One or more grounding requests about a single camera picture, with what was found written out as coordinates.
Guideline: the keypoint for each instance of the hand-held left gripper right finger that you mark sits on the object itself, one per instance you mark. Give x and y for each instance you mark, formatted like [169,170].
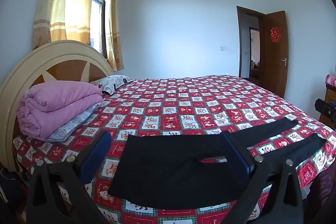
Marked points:
[240,155]

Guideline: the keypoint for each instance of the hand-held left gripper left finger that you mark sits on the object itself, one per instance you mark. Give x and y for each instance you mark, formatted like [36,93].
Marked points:
[99,145]

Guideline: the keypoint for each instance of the black pants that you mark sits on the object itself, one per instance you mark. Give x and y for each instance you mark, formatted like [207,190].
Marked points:
[170,166]

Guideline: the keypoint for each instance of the wooden cabinet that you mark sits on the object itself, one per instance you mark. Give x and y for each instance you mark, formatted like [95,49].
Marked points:
[329,96]

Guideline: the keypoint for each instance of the pink plaid cloth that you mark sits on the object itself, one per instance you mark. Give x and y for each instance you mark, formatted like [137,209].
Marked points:
[331,81]

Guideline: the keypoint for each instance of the grey patterned folded quilt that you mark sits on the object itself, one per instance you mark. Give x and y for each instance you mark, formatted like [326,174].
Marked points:
[76,124]

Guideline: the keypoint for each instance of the pink folded quilt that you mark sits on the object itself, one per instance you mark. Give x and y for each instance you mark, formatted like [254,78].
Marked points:
[52,106]

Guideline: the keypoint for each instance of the white patterned pillow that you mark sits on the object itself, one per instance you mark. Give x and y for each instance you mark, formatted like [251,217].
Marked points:
[110,82]

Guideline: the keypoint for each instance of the brown wooden door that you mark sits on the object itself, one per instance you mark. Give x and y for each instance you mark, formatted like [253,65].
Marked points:
[273,69]

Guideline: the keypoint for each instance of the person's dark clothing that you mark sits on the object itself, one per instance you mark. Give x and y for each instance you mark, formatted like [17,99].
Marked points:
[323,184]

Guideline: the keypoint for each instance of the red printed blanket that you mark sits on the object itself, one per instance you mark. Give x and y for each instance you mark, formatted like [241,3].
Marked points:
[183,108]

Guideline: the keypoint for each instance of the sofa in next room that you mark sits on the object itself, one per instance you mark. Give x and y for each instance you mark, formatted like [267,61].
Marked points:
[254,67]

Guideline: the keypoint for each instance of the red paper door decoration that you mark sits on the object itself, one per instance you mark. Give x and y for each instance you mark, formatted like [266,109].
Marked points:
[274,34]

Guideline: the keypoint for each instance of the cream wooden headboard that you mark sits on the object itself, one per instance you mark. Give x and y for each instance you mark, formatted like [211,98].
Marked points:
[65,56]

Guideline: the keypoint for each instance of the dark bag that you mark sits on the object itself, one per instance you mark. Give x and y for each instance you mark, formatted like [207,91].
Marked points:
[10,187]

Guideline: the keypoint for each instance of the narrow yellow curtain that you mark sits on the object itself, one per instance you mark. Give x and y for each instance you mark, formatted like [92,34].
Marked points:
[114,29]

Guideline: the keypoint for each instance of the window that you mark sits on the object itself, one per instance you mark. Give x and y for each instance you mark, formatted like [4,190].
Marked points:
[98,16]

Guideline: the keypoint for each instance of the wide yellow curtain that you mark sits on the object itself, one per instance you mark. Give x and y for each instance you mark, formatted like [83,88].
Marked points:
[60,3]

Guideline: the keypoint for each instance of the brown door frame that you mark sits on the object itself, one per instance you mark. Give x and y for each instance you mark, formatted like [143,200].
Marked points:
[239,43]

